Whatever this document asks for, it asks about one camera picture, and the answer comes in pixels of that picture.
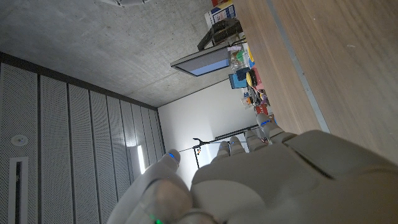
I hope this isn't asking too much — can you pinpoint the black grabber stick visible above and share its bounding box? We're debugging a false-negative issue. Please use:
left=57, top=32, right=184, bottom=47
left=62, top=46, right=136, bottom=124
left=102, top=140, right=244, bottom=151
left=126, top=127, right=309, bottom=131
left=178, top=124, right=261, bottom=154

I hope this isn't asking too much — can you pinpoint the ceiling light strip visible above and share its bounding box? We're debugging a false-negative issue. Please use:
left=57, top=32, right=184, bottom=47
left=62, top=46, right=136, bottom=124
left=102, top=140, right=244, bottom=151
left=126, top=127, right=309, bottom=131
left=136, top=144, right=146, bottom=175

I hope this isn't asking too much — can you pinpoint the blue and white box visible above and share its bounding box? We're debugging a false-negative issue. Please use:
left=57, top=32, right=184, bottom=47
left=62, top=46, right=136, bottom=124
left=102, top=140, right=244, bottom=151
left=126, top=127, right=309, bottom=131
left=204, top=2, right=237, bottom=30

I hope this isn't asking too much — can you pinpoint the pink box yellow button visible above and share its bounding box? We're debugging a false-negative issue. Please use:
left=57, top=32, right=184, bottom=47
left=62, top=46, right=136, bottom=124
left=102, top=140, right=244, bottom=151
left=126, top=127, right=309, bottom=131
left=245, top=64, right=266, bottom=91

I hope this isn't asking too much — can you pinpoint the round ceiling sensor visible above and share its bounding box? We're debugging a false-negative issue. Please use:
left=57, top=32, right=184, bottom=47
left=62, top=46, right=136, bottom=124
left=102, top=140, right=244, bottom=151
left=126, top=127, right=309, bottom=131
left=11, top=134, right=29, bottom=147

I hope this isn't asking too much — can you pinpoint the blue tray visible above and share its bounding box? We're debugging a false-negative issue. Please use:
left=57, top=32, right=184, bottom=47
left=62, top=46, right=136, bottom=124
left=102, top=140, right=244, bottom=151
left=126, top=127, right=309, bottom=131
left=228, top=73, right=248, bottom=90

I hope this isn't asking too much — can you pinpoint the black computer monitor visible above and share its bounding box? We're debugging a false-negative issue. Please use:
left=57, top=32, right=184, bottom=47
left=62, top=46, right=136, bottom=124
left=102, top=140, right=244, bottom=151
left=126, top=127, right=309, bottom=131
left=170, top=17, right=244, bottom=77

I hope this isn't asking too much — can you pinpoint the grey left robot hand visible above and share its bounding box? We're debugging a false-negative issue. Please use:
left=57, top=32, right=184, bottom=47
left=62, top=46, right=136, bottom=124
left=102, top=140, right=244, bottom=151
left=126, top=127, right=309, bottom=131
left=105, top=112, right=398, bottom=224

